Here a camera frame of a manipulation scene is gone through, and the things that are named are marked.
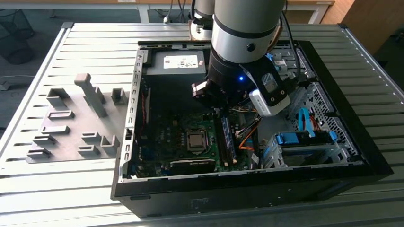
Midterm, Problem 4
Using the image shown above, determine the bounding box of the gray power supply unit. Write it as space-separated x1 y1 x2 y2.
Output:
145 50 209 105

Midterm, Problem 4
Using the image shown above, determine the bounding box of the metal drive cage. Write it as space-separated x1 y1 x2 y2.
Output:
267 48 317 100

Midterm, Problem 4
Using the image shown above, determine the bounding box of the CPU socket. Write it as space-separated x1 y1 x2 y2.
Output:
185 129 209 152

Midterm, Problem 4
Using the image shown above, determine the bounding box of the blue carrier with black disk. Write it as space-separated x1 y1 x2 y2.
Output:
273 130 337 148

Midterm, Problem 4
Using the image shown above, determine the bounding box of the green motherboard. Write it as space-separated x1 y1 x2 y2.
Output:
134 110 253 177

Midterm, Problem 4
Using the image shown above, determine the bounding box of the black graphics card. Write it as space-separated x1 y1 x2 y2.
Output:
169 159 217 175

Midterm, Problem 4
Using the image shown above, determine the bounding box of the metal disk bay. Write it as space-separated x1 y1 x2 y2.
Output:
261 139 347 169

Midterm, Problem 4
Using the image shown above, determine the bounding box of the black open PC case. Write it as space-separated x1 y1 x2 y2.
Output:
109 40 393 218

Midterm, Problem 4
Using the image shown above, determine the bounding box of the gray parts rack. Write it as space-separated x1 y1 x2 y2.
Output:
23 73 130 164

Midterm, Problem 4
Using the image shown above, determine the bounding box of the brown wooden cabinet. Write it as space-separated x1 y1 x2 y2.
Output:
319 0 404 56

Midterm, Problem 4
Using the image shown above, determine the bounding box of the pale chair base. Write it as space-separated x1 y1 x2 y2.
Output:
0 74 34 92

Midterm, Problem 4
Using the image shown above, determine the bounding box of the black camera bracket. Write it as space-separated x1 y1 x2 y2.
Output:
241 61 289 107

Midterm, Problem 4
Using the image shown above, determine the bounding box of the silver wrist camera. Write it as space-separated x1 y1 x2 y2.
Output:
247 89 291 118

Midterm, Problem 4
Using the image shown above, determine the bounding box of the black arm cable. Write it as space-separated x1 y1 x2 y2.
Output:
278 9 311 85

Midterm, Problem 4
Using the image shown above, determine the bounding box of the red black twisted wire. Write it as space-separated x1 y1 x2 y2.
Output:
141 91 149 125

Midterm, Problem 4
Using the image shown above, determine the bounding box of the orange wire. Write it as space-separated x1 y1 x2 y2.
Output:
238 132 257 152

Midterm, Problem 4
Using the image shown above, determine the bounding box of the blue flat data cable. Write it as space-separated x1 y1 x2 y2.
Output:
297 106 317 139

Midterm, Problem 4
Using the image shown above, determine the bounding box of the red flat cable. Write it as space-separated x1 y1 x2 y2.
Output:
309 115 321 132

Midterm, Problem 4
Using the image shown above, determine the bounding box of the black wire waste basket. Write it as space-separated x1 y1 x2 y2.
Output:
0 9 35 65

